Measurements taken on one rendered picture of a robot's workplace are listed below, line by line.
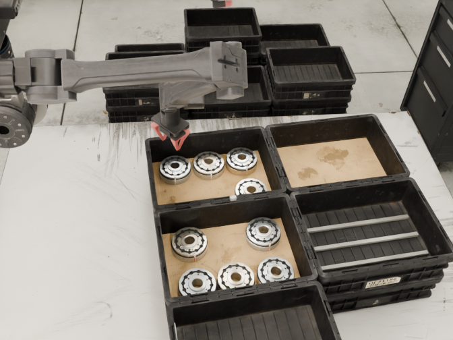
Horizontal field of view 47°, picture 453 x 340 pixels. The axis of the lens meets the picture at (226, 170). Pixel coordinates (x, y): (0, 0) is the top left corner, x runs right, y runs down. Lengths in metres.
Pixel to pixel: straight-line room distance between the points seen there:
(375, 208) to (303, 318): 0.47
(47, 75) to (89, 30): 2.93
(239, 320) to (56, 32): 3.02
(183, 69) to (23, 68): 0.31
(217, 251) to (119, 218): 0.41
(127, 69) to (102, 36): 2.90
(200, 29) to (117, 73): 2.02
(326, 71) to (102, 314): 1.76
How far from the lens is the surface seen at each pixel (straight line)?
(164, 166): 1.70
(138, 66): 1.04
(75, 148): 2.04
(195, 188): 1.68
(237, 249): 1.53
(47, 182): 1.95
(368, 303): 1.62
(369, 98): 3.50
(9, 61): 1.11
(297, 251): 1.50
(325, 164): 1.80
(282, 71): 2.75
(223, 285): 1.43
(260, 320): 1.43
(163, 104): 1.40
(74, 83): 1.08
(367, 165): 1.83
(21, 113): 1.49
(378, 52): 3.94
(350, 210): 1.68
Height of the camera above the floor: 2.09
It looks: 47 degrees down
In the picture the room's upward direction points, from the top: 3 degrees clockwise
